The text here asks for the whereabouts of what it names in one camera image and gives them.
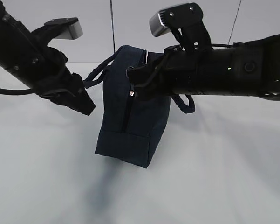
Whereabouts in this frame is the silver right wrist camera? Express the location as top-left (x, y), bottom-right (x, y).
top-left (149, 2), bottom-right (212, 53)

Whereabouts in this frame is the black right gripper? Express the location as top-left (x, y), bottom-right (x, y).
top-left (127, 45), bottom-right (200, 99)

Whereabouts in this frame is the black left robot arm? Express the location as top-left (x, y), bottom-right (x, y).
top-left (0, 1), bottom-right (95, 115)

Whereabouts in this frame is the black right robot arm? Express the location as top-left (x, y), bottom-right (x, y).
top-left (127, 34), bottom-right (280, 101)

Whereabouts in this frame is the navy blue lunch bag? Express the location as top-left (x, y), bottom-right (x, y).
top-left (83, 45), bottom-right (195, 168)

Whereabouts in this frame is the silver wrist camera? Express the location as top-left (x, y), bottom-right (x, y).
top-left (32, 17), bottom-right (83, 46)
top-left (149, 2), bottom-right (212, 53)

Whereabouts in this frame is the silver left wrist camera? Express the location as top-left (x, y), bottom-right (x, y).
top-left (32, 17), bottom-right (83, 46)

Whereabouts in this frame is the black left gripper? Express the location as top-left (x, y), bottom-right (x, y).
top-left (30, 47), bottom-right (96, 116)

